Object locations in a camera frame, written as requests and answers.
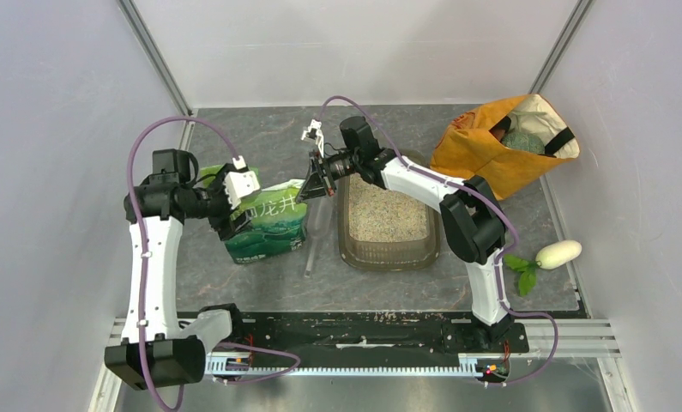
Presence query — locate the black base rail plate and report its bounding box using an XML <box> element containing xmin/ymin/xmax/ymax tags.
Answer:
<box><xmin>170</xmin><ymin>309</ymin><xmax>588</xmax><ymax>371</ymax></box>

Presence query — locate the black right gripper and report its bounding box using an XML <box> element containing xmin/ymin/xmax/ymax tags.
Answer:
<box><xmin>296</xmin><ymin>148</ymin><xmax>360</xmax><ymax>203</ymax></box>

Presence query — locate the aluminium frame post left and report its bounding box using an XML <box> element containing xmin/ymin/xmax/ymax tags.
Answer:
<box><xmin>117</xmin><ymin>0</ymin><xmax>193</xmax><ymax>115</ymax></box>

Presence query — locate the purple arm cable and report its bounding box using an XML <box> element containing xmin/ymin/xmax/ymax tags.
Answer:
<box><xmin>126</xmin><ymin>116</ymin><xmax>302</xmax><ymax>412</ymax></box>
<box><xmin>317</xmin><ymin>95</ymin><xmax>560</xmax><ymax>386</ymax></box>

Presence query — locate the white toothed cable strip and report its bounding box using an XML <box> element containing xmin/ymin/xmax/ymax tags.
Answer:
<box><xmin>205</xmin><ymin>352</ymin><xmax>486</xmax><ymax>379</ymax></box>

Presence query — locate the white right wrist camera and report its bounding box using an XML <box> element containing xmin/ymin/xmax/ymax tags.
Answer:
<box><xmin>300</xmin><ymin>119</ymin><xmax>325</xmax><ymax>157</ymax></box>

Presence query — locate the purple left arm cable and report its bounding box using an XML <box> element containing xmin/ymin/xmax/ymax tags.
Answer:
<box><xmin>126</xmin><ymin>116</ymin><xmax>302</xmax><ymax>412</ymax></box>

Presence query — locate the brown translucent litter box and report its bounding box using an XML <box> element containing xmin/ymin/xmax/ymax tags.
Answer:
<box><xmin>338</xmin><ymin>174</ymin><xmax>441</xmax><ymax>271</ymax></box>

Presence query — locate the aluminium front frame rail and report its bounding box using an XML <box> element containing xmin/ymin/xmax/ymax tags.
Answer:
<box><xmin>106</xmin><ymin>318</ymin><xmax>621</xmax><ymax>358</ymax></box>

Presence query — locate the green knitted ball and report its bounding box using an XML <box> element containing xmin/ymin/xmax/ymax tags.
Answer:
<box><xmin>500</xmin><ymin>130</ymin><xmax>546</xmax><ymax>155</ymax></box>

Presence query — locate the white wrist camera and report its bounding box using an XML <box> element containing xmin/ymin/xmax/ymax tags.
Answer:
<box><xmin>300</xmin><ymin>119</ymin><xmax>325</xmax><ymax>157</ymax></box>
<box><xmin>223</xmin><ymin>155</ymin><xmax>262</xmax><ymax>209</ymax></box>

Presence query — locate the orange paper tote bag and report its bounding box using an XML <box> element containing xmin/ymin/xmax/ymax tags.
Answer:
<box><xmin>430</xmin><ymin>94</ymin><xmax>581</xmax><ymax>200</ymax></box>

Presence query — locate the aluminium frame post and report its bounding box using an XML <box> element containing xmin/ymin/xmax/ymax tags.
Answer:
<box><xmin>117</xmin><ymin>0</ymin><xmax>193</xmax><ymax>115</ymax></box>
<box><xmin>529</xmin><ymin>0</ymin><xmax>594</xmax><ymax>94</ymax></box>

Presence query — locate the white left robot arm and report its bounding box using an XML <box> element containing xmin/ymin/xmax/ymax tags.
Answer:
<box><xmin>104</xmin><ymin>149</ymin><xmax>260</xmax><ymax>391</ymax></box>

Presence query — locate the aluminium frame post right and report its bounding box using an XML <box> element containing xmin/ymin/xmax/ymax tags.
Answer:
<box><xmin>529</xmin><ymin>0</ymin><xmax>594</xmax><ymax>94</ymax></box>

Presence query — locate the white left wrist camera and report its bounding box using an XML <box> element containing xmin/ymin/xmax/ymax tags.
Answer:
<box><xmin>223</xmin><ymin>155</ymin><xmax>262</xmax><ymax>209</ymax></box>

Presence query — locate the white toy radish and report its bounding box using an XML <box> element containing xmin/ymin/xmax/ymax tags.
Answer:
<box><xmin>503</xmin><ymin>240</ymin><xmax>582</xmax><ymax>297</ymax></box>

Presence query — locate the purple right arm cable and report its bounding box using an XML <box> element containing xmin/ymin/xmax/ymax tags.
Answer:
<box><xmin>317</xmin><ymin>95</ymin><xmax>560</xmax><ymax>386</ymax></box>

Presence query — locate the clear plastic scoop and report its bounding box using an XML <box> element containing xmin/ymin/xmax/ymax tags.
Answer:
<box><xmin>304</xmin><ymin>197</ymin><xmax>333</xmax><ymax>278</ymax></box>

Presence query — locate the green cat litter bag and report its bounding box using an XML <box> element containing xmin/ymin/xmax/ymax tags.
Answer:
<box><xmin>223</xmin><ymin>179</ymin><xmax>307</xmax><ymax>264</ymax></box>

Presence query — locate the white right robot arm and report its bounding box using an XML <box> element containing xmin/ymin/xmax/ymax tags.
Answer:
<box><xmin>296</xmin><ymin>116</ymin><xmax>513</xmax><ymax>351</ymax></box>

